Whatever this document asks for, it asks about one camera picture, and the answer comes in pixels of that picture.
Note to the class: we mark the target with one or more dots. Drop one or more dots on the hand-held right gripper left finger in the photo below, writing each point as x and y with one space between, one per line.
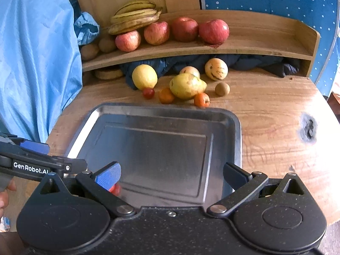
109 176

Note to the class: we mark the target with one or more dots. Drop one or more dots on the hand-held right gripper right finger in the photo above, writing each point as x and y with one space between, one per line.
236 174

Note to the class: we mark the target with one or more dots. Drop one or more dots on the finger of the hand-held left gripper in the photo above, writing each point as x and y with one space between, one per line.
75 166
34 147

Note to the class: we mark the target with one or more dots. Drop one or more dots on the small red fruit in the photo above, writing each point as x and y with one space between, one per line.
116 189

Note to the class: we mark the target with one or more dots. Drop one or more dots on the metal tray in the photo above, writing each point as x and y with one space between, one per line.
159 151

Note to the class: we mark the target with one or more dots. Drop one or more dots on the small brown round fruit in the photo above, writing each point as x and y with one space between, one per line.
222 89

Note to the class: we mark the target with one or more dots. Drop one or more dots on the orange tangerine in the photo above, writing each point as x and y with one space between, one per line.
166 96
202 100

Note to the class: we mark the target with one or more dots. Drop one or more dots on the yellow lemon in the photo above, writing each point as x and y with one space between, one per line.
144 77

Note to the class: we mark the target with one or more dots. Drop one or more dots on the person's left hand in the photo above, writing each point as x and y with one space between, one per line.
4 200

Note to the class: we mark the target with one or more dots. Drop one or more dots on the blue knitted cloth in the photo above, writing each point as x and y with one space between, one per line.
34 58

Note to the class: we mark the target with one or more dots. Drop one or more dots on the small red tomato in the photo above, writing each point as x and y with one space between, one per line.
148 93

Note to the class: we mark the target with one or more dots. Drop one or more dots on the tan round flat object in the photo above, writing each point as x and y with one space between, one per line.
109 73

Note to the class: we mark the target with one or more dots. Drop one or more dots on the yellow green pear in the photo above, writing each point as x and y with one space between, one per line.
186 87

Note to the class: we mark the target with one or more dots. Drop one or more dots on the striped yellow pepino melon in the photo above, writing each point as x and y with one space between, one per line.
189 71
216 69

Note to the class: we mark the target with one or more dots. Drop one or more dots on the dark blue jacket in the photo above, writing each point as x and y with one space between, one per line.
255 63

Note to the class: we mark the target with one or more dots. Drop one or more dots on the curved wooden shelf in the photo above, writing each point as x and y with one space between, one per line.
252 41

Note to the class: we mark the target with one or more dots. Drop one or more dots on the red apple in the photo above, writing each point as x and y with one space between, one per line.
214 31
156 33
127 41
184 29

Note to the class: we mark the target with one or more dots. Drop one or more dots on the brown-spotted yellow banana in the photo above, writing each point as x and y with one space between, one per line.
130 26

